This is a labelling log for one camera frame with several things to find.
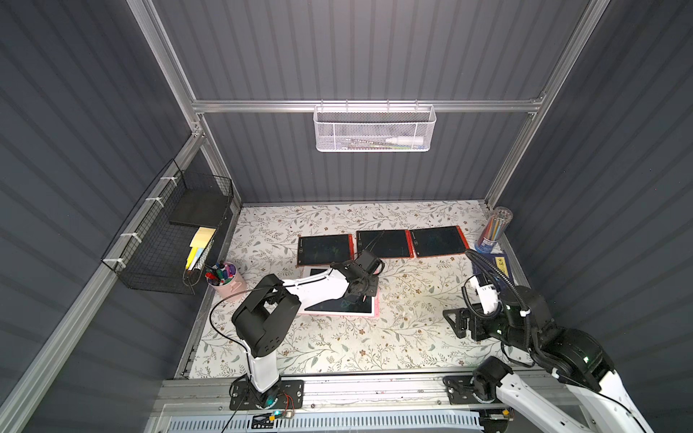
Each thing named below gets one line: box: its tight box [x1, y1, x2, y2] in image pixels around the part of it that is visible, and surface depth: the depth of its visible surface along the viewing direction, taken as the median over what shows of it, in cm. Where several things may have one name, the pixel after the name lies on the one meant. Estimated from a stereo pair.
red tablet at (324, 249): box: [296, 233, 355, 267], surface depth 108 cm
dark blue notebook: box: [471, 252, 514, 284], surface depth 101 cm
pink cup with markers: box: [204, 260, 247, 299], surface depth 86 cm
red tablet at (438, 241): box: [411, 225, 471, 258], surface depth 111 cm
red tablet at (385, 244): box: [355, 229, 415, 259], surface depth 112 cm
